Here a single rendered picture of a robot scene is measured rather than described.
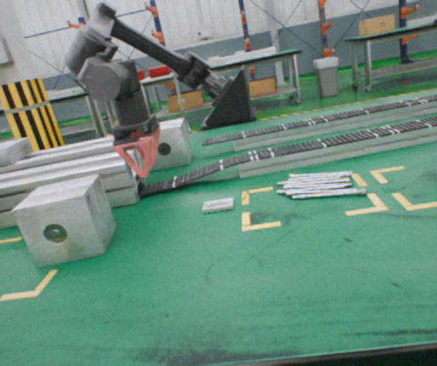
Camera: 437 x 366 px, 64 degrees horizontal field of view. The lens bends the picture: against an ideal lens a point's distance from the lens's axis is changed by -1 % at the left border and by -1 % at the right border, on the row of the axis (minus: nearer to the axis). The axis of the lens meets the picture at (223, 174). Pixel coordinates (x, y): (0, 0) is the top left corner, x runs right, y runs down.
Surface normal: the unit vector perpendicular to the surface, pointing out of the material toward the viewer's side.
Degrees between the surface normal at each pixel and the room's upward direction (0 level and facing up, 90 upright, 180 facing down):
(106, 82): 89
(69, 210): 90
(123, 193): 90
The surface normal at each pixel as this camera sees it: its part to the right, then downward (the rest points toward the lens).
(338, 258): -0.19, -0.92
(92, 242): 0.09, 0.32
